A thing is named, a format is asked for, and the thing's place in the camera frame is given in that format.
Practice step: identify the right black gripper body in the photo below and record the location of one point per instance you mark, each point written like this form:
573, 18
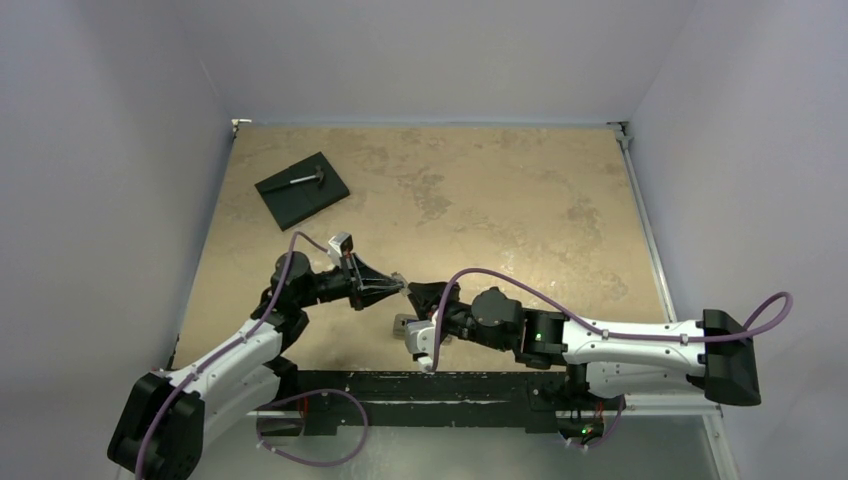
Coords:
441, 304

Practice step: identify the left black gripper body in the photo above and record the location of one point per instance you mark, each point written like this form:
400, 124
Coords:
351, 282

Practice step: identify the grey remote control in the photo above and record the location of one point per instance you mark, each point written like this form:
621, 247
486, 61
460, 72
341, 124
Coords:
400, 322

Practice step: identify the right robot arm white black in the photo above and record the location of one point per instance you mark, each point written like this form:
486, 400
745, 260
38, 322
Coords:
604, 359

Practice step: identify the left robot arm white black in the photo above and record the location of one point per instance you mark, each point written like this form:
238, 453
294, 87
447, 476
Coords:
171, 417

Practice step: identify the black square tray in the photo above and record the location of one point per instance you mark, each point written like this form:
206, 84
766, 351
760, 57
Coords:
290, 206

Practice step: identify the small metal hammer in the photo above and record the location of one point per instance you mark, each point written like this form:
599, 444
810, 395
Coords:
318, 177

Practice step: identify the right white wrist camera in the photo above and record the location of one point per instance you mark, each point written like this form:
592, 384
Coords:
420, 337

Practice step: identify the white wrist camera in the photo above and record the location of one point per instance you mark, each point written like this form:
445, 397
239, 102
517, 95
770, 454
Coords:
420, 337
339, 246

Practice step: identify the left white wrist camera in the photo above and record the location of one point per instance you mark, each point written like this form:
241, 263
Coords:
339, 246

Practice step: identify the aluminium frame rail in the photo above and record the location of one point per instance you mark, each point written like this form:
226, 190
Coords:
685, 435

